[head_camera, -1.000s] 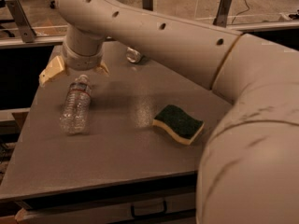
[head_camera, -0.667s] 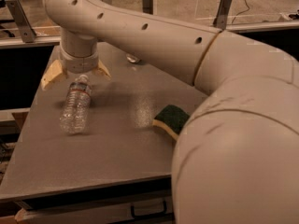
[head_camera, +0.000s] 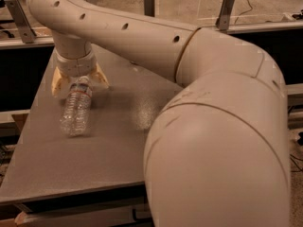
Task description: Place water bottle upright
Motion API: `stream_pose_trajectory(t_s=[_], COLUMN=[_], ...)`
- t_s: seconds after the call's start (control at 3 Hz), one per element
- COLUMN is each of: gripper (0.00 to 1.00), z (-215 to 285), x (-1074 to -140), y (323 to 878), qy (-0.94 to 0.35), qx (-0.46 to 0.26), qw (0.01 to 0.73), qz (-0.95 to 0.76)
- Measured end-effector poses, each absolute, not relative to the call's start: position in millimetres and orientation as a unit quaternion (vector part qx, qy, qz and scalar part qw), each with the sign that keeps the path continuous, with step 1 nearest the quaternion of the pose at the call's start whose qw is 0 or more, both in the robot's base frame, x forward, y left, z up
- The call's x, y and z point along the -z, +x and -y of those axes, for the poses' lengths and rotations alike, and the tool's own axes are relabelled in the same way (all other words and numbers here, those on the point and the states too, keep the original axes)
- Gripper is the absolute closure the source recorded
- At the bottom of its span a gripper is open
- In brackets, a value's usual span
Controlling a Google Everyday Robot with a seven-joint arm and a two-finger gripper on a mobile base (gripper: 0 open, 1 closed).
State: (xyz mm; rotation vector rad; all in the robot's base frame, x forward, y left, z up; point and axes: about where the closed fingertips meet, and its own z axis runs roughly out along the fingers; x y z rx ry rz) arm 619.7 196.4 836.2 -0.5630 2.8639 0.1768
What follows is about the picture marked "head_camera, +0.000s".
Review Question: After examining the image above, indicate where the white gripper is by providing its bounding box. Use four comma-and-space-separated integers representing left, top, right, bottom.
51, 51, 110, 97

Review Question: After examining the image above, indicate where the clear plastic water bottle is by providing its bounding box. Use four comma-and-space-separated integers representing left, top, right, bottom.
60, 76, 92, 137

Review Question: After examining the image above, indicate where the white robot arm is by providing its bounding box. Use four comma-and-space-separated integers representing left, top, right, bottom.
27, 0, 291, 227

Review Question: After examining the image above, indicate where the table drawer front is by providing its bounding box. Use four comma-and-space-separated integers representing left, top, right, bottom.
14, 206, 154, 227

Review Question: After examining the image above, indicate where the left metal bracket post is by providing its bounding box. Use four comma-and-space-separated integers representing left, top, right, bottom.
5, 0, 36, 44

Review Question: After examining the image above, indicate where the metal bracket post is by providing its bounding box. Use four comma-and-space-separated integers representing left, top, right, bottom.
216, 0, 235, 31
144, 0, 155, 17
5, 0, 36, 44

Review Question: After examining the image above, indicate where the metal guard rail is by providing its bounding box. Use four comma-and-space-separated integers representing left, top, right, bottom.
0, 19, 303, 51

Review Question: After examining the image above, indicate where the middle metal bracket post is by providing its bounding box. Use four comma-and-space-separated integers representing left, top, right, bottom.
144, 0, 155, 17

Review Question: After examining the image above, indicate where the black drawer handle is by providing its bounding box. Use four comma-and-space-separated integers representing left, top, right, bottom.
132, 205, 152, 222

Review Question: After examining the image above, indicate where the right metal bracket post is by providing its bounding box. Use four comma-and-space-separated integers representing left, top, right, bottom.
216, 0, 235, 31

